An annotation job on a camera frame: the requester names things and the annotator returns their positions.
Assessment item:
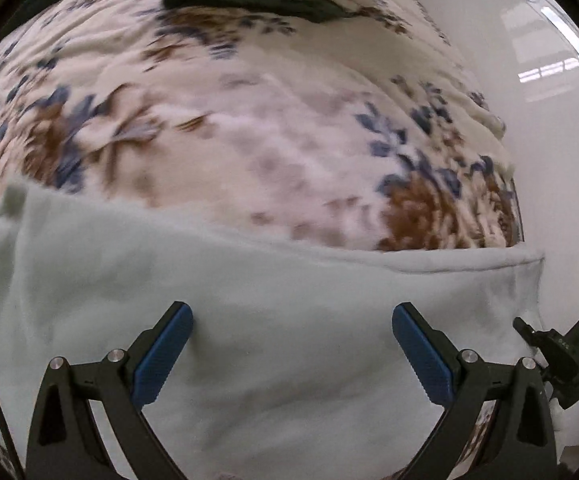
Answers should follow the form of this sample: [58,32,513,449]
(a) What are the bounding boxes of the light grey fleece pants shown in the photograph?
[0,182,543,479]

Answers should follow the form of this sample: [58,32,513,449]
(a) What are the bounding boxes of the floral plaid fleece blanket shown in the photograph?
[0,0,521,252]

